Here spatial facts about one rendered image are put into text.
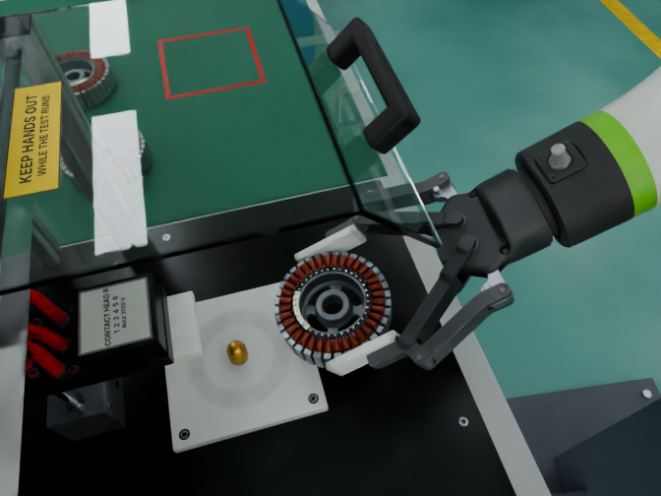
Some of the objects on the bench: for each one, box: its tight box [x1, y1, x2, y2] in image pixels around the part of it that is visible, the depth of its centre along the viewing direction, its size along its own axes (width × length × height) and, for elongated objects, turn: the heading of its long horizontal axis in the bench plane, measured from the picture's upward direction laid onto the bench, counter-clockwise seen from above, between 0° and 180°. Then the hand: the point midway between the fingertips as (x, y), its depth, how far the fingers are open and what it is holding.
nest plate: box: [165, 282, 329, 453], centre depth 52 cm, size 15×15×1 cm
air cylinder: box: [46, 377, 125, 441], centre depth 48 cm, size 5×8×6 cm
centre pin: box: [226, 341, 248, 365], centre depth 51 cm, size 2×2×3 cm
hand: (332, 304), depth 48 cm, fingers closed on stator, 11 cm apart
